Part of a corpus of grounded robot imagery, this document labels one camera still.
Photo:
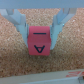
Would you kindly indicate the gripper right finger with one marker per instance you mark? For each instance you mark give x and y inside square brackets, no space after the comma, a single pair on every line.
[59,24]

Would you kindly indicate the pink block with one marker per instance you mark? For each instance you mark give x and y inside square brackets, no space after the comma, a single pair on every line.
[40,41]

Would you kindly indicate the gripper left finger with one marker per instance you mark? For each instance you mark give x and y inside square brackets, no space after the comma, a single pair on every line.
[20,25]

